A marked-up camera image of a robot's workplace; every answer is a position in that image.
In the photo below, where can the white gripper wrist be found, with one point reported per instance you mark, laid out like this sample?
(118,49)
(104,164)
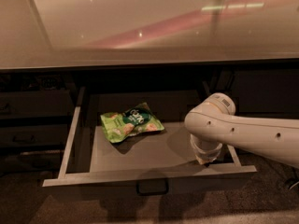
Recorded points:
(207,153)

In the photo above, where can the dark drawer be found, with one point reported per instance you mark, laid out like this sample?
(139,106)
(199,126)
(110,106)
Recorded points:
(144,165)
(35,104)
(28,136)
(31,161)

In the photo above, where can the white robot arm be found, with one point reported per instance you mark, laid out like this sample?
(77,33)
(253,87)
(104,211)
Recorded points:
(214,121)

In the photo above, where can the green snack bag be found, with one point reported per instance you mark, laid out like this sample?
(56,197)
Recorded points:
(134,121)

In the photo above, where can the dark cabinet door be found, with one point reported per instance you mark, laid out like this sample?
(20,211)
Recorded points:
(270,93)

